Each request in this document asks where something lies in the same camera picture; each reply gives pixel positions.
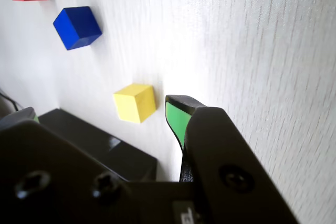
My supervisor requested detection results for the blue cube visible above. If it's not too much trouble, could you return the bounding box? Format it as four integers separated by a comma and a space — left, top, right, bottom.
52, 6, 103, 51

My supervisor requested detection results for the yellow cube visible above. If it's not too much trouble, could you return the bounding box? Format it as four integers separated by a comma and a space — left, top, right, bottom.
113, 83, 158, 124

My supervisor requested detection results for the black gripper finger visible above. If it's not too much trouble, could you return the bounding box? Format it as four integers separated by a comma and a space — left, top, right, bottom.
0, 106, 40, 132
165, 94, 300, 224

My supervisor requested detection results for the thick black cable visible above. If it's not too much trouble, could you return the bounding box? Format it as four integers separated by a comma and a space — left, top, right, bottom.
0, 89, 19, 112

